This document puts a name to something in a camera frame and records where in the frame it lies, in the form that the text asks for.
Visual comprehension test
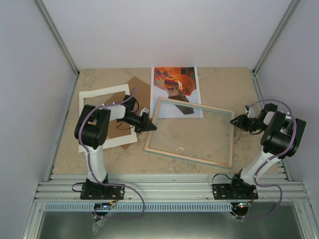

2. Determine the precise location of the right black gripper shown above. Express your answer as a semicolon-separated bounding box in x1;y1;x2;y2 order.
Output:
231;115;267;132

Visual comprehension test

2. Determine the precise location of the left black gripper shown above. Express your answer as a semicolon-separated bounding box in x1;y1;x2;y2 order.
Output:
120;113;157;133

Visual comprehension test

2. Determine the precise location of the clear plastic sheet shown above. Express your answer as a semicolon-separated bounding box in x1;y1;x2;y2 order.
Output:
149;99;231;165

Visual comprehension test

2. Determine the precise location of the white mat board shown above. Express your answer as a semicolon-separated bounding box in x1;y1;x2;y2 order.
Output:
79;84;137;149

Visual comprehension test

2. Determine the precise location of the hot air balloon photo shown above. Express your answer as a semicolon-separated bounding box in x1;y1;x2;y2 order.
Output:
150;67;203;118

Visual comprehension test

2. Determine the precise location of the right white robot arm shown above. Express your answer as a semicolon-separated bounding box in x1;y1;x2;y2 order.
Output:
228;103;307;199

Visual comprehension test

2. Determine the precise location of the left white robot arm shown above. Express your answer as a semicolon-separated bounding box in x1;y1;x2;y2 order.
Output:
74;95;157;199

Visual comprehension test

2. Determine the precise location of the brown cardboard backing board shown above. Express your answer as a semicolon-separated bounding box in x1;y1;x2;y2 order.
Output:
104;77;151;139

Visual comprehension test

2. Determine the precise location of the right small circuit board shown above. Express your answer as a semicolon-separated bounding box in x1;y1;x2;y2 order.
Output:
234;201;251;208

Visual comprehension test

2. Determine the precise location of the small circuit board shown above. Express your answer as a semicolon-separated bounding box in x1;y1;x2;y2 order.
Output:
93;201;116;210
234;201;251;208

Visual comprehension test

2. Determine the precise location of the left small circuit board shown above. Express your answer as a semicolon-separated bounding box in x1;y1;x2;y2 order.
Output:
93;201;116;210

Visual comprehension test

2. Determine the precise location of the clear plastic bag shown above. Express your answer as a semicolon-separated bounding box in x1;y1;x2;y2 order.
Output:
92;219;106;235

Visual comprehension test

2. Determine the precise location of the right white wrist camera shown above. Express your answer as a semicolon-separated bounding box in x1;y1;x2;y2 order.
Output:
245;106;256;118

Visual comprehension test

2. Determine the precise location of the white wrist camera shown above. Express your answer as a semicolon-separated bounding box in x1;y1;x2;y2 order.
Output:
245;106;256;118
139;108;150;116

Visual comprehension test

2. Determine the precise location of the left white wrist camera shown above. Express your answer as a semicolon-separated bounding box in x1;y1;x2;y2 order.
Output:
139;108;150;116

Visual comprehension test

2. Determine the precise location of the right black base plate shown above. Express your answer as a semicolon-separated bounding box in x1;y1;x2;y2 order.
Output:
212;184;259;200

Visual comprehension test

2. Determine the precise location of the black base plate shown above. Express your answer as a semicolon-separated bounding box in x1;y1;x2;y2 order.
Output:
212;184;259;200
80;184;125;201

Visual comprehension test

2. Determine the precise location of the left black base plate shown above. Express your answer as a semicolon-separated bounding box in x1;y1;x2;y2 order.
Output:
80;184;125;201

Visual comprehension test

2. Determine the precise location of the grey slotted cable duct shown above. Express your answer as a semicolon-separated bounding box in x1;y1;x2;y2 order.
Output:
43;202;232;213

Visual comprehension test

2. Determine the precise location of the aluminium rail base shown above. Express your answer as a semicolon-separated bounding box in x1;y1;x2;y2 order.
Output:
34;164;309;202

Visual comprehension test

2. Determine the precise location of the right aluminium corner post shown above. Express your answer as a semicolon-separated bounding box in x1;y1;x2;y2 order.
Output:
251;0;301;77

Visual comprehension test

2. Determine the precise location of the aluminium corner post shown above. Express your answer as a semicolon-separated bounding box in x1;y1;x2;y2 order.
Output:
251;0;301;77
34;0;80;77

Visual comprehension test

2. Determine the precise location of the left aluminium corner post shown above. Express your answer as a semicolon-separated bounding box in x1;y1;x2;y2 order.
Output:
34;0;80;77

